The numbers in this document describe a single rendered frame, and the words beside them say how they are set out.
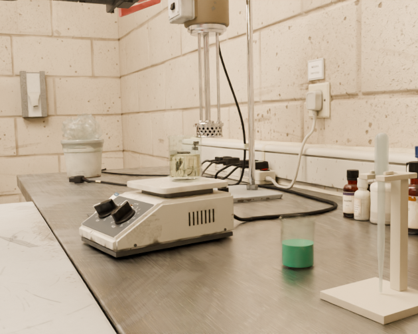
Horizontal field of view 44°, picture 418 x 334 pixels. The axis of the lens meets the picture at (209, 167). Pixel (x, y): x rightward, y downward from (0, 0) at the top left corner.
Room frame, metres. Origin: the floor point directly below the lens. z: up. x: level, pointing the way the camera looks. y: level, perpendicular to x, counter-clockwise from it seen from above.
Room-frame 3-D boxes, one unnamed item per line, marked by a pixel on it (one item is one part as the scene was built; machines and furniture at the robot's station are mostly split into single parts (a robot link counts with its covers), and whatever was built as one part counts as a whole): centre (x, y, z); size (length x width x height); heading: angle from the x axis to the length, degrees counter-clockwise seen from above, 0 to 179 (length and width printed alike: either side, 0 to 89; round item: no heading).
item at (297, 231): (0.62, -0.11, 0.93); 0.04 x 0.04 x 0.06
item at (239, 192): (1.19, 0.01, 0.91); 0.30 x 0.20 x 0.01; 113
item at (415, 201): (0.78, -0.32, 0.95); 0.04 x 0.04 x 0.11
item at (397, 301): (0.49, -0.16, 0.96); 0.08 x 0.08 x 0.13; 31
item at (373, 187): (0.86, -0.29, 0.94); 0.05 x 0.05 x 0.09
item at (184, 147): (0.79, 0.03, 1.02); 0.06 x 0.05 x 0.08; 79
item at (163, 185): (0.79, 0.05, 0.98); 0.12 x 0.12 x 0.01; 35
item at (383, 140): (0.48, -0.17, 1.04); 0.01 x 0.01 x 0.04; 31
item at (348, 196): (0.93, -0.26, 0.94); 0.03 x 0.03 x 0.08
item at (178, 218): (0.77, 0.07, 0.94); 0.22 x 0.13 x 0.08; 125
